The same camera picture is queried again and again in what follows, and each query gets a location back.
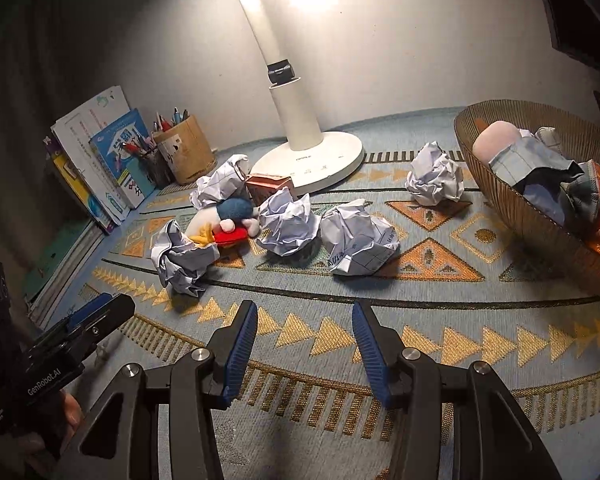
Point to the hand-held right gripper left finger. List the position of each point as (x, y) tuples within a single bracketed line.
[(240, 350)]

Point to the stack of flat green books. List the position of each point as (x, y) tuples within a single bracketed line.
[(60, 255)]

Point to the blue white plush doll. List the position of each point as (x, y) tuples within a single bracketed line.
[(230, 210)]

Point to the patterned blue table mat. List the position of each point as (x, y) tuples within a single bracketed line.
[(305, 290)]

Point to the wooden pen holder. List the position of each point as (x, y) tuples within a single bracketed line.
[(185, 150)]

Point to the black mesh pen holder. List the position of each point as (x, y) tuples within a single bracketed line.
[(157, 170)]

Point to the white desk lamp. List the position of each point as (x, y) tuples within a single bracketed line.
[(300, 120)]

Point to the yellow cover book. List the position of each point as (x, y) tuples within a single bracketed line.
[(75, 185)]

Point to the bunch of red-capped pens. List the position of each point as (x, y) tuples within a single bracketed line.
[(140, 147)]

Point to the blue cover workbook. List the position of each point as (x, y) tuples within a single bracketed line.
[(120, 160)]

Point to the purple cover book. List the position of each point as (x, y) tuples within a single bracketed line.
[(50, 145)]

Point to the person's left hand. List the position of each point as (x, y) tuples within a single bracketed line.
[(72, 412)]

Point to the row of upright books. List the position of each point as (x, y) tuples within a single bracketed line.
[(85, 130)]

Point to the dark curtain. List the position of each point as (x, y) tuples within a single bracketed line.
[(10, 85)]

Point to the pink round plush toy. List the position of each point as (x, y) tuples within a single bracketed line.
[(497, 142)]

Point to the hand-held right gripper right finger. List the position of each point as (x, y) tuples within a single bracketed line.
[(370, 355)]

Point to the black monitor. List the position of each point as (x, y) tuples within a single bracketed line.
[(580, 20)]

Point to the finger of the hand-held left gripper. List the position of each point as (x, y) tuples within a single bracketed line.
[(107, 312), (92, 305)]

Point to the small brown carton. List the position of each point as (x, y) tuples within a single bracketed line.
[(267, 187)]

